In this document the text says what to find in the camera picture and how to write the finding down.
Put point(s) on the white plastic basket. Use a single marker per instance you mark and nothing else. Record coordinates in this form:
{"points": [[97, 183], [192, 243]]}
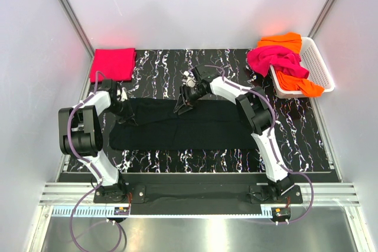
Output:
{"points": [[318, 72]]}

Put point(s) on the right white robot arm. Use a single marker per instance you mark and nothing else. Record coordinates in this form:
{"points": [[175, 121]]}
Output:
{"points": [[255, 112]]}

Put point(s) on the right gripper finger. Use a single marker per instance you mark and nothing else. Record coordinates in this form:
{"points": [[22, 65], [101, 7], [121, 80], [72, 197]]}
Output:
{"points": [[182, 98], [183, 108]]}

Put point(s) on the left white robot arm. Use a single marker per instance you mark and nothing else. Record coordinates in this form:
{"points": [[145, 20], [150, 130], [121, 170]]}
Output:
{"points": [[80, 137]]}

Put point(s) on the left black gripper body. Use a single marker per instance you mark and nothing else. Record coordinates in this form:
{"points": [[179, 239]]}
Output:
{"points": [[120, 110]]}

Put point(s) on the black t-shirt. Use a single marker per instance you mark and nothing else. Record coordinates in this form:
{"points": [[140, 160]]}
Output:
{"points": [[211, 125]]}

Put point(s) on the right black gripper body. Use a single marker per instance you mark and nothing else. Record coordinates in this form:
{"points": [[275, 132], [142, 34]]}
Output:
{"points": [[196, 93]]}

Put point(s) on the crumpled pink t-shirt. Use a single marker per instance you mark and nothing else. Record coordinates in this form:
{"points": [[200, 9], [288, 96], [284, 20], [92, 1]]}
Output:
{"points": [[282, 59]]}

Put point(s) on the white slotted cable duct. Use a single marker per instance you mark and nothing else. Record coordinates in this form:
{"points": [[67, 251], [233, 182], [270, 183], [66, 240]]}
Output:
{"points": [[116, 212]]}

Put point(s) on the orange t-shirt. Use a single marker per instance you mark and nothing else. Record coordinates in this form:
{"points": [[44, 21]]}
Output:
{"points": [[292, 41]]}

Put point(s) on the folded pink t-shirt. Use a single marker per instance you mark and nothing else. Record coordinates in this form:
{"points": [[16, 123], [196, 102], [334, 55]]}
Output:
{"points": [[115, 64]]}

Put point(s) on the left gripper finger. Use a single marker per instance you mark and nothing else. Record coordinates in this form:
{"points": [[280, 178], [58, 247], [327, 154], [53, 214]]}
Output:
{"points": [[127, 110], [127, 121]]}

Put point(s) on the aluminium frame rail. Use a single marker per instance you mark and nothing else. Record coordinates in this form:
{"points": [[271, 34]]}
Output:
{"points": [[322, 194]]}

